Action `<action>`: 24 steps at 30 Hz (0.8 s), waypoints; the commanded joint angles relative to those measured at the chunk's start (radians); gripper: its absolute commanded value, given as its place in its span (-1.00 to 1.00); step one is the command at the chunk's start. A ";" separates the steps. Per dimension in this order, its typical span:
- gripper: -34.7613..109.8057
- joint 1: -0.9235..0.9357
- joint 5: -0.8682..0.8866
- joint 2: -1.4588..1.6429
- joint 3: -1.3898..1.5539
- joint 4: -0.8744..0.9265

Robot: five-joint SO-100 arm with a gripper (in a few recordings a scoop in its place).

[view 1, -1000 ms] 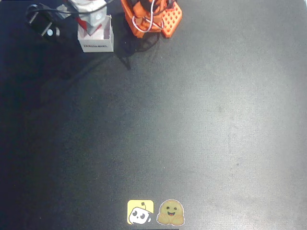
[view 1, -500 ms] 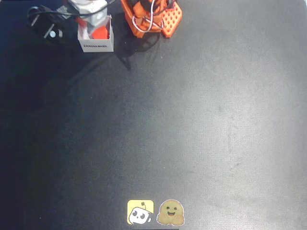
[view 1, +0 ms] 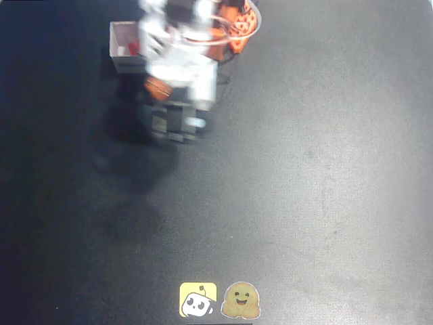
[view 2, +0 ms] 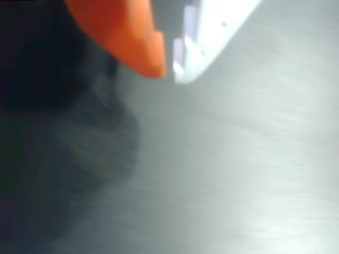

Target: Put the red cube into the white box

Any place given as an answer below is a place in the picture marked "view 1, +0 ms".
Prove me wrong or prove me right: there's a white open box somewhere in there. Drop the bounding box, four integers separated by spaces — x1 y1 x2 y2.
108 20 150 74

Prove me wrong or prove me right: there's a dark grey table mat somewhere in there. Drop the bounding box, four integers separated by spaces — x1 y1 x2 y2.
0 0 433 325

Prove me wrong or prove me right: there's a yellow robot face sticker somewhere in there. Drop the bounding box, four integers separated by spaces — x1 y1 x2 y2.
179 281 218 318

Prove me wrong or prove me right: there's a hugging face emoji sticker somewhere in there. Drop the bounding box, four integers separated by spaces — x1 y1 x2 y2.
221 281 261 320

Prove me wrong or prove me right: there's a black wrist camera block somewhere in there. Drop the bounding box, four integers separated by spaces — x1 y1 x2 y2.
150 100 208 144

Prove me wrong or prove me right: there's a white looped cable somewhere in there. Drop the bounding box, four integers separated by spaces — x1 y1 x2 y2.
168 1 263 47

